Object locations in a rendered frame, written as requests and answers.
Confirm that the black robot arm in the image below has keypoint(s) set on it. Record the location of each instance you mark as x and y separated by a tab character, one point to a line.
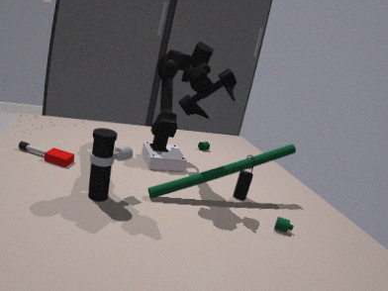
195	72

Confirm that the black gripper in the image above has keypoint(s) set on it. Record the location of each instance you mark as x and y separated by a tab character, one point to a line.
206	88

